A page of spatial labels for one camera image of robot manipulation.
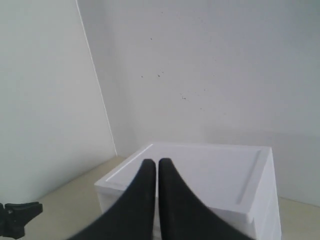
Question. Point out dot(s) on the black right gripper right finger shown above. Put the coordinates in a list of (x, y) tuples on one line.
[(182, 215)]

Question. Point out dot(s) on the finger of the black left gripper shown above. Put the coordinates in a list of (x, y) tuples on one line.
[(22, 214)]

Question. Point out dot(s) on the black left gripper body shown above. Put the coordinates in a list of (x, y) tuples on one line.
[(10, 226)]

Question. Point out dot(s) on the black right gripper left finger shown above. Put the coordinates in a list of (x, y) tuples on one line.
[(131, 217)]

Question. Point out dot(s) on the white plastic drawer cabinet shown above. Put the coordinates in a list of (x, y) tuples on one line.
[(236, 182)]

